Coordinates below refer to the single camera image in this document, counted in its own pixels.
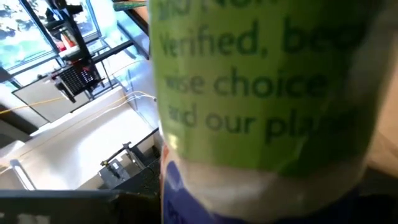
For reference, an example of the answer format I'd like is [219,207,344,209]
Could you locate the grey flat panel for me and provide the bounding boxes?
[11,76,93,123]

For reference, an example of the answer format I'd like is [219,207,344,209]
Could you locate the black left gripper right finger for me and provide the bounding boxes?
[341,167,398,224]

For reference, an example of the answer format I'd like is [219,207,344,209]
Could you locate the black metal stand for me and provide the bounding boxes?
[43,0,137,103]

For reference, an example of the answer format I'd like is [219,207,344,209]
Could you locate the green labelled white drink bottle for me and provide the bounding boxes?
[148,0,398,224]

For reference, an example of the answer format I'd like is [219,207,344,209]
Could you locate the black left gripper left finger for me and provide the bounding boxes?
[0,189,161,224]

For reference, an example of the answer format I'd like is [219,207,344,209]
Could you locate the yellow cable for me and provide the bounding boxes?
[0,93,133,115]

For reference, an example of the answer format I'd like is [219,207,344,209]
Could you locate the white cable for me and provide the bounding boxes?
[83,90,157,124]

